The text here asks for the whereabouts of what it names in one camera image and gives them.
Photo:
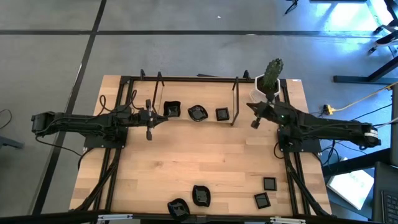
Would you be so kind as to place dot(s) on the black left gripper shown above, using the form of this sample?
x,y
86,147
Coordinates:
x,y
146,119

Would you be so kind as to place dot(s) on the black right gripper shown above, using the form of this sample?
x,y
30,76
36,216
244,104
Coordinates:
x,y
270,113

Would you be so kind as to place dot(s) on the small black square plate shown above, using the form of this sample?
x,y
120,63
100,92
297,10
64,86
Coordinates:
x,y
270,183
222,114
262,200

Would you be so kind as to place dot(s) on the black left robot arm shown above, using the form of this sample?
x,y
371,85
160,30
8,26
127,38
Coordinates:
x,y
87,124

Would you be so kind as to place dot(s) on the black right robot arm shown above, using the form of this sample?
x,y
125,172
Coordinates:
x,y
326,127

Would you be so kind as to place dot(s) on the white hexagonal plant pot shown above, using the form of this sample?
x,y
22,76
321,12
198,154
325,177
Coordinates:
x,y
253,96

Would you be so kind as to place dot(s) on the green cactus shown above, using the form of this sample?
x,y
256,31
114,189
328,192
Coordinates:
x,y
273,73

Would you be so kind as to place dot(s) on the black desk foot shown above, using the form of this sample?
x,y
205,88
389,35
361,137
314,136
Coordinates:
x,y
357,79

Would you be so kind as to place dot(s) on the black stand legs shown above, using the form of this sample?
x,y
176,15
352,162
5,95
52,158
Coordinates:
x,y
293,3

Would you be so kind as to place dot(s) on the black desk beam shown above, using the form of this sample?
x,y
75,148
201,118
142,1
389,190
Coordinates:
x,y
357,163

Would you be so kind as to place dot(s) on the white board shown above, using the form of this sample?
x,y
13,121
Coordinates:
x,y
351,186

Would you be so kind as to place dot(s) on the grey panel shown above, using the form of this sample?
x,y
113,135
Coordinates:
x,y
395,130

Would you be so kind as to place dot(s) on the dark grey laptop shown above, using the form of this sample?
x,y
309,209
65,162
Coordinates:
x,y
384,177

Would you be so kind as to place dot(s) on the office chair base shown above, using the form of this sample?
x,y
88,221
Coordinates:
x,y
387,39

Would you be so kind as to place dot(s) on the grey floor object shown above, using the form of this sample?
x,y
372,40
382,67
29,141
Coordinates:
x,y
9,143

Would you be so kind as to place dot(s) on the black rig beam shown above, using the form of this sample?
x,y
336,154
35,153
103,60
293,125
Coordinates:
x,y
37,220

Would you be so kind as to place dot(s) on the wooden shelf with black frame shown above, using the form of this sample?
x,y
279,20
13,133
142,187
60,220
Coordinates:
x,y
186,93

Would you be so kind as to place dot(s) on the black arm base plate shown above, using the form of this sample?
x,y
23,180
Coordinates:
x,y
311,145
93,143

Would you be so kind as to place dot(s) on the silver metal bracket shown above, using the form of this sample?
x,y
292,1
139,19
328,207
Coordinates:
x,y
287,220
115,217

